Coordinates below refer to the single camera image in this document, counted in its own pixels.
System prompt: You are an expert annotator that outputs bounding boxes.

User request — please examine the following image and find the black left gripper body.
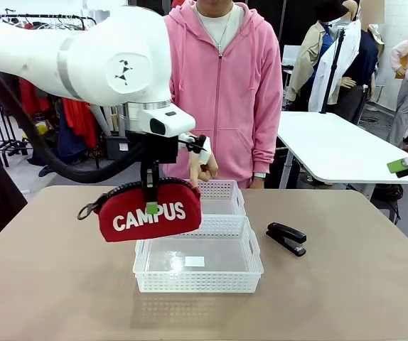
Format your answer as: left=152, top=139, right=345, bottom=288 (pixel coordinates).
left=125, top=131, right=180, bottom=172

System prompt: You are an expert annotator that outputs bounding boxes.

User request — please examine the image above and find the red Campus zipper pouch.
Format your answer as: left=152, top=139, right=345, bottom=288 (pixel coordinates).
left=77, top=178, right=203, bottom=244

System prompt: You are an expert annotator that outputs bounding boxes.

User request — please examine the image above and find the black stapler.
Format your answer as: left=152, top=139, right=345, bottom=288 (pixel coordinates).
left=264, top=222, right=308, bottom=258

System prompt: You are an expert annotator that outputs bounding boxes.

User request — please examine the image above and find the person's left forearm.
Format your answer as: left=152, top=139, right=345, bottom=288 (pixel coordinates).
left=251, top=102, right=284, bottom=175

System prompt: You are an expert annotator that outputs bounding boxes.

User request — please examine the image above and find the person's right hand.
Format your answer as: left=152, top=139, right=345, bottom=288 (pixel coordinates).
left=186, top=151, right=220, bottom=190

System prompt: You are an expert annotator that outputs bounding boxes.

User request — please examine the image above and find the dark grey storage bin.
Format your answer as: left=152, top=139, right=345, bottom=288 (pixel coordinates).
left=103, top=135, right=129, bottom=161

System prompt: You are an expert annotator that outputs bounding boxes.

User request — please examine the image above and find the tall grey cardboard tube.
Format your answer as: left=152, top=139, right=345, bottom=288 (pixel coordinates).
left=117, top=105, right=127, bottom=138

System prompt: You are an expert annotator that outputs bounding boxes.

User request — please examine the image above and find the white table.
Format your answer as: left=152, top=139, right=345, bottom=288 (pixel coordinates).
left=276, top=110, right=408, bottom=186

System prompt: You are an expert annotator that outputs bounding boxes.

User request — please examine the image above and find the thick grey paper roll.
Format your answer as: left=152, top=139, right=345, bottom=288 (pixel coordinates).
left=89, top=104, right=113, bottom=137

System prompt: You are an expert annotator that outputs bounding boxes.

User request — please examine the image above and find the small white perforated plastic basket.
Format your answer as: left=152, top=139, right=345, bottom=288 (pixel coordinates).
left=195, top=179, right=247, bottom=217

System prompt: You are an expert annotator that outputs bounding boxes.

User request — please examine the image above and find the person in pink hoodie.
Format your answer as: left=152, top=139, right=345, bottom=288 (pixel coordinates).
left=162, top=0, right=284, bottom=190

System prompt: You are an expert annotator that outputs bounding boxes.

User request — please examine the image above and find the long red dress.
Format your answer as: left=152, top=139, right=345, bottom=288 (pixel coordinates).
left=61, top=98, right=101, bottom=149

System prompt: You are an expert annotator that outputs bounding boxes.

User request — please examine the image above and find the dark blue denim garment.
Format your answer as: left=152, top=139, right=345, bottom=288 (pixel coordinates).
left=57, top=117, right=88, bottom=161

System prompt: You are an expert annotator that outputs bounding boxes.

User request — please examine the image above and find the large white perforated plastic basket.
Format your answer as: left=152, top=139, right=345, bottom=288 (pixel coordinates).
left=132, top=214, right=265, bottom=294

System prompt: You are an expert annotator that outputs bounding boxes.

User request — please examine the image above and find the navy dressed mannequin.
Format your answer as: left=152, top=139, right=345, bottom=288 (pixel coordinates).
left=341, top=24, right=381, bottom=124

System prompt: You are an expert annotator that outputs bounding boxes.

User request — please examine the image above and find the black tripod pole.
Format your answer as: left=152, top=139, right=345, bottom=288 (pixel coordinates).
left=320, top=27, right=346, bottom=115

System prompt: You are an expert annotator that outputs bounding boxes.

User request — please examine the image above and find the white coat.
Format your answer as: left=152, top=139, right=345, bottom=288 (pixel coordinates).
left=308, top=19, right=363, bottom=114

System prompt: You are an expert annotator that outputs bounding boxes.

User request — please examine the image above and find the beige trench coat mannequin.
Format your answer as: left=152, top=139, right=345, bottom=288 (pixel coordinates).
left=284, top=19, right=333, bottom=112

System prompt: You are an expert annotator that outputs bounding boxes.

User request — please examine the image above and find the white t-shirt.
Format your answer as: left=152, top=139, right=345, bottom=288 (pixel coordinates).
left=195, top=2, right=245, bottom=53

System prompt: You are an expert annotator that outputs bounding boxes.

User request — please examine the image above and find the red jacket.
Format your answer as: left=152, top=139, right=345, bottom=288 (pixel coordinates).
left=18, top=77, right=53, bottom=115

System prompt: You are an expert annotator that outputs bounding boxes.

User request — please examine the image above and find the white chair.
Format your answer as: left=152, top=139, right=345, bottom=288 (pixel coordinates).
left=281, top=44, right=303, bottom=70

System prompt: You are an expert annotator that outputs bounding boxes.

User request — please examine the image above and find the black bucket hat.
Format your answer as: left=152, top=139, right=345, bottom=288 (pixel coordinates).
left=313, top=0, right=349, bottom=23

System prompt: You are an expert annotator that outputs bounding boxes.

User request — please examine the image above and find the black clothes rack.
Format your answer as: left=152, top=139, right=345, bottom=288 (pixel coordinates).
left=0, top=9, right=99, bottom=168

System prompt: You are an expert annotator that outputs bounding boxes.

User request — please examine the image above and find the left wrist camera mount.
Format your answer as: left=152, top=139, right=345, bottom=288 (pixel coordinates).
left=176, top=132, right=213, bottom=166

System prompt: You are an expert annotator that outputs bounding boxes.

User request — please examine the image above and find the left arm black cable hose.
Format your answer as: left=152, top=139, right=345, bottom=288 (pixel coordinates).
left=0, top=69, right=150, bottom=185

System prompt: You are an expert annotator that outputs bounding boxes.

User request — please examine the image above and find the silver cross necklace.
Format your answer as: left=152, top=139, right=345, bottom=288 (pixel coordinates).
left=196, top=5, right=234, bottom=53

